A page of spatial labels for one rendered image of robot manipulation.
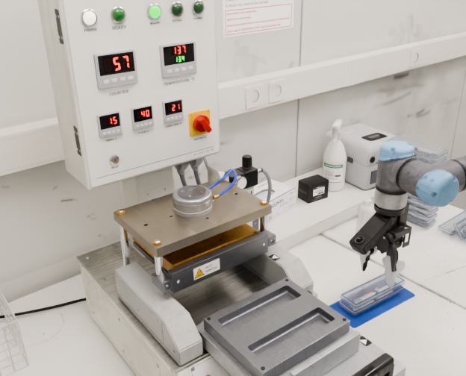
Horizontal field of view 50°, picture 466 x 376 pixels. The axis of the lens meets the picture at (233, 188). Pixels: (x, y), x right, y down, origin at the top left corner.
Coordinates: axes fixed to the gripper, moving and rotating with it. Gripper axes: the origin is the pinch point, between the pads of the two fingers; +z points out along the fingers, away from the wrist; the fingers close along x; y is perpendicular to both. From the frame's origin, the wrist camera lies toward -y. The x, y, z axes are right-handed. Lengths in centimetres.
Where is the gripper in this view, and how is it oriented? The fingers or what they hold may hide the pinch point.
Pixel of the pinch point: (375, 276)
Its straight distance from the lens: 135.4
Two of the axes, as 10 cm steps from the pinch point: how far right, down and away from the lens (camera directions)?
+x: -5.5, -3.4, 7.6
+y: 8.3, -2.5, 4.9
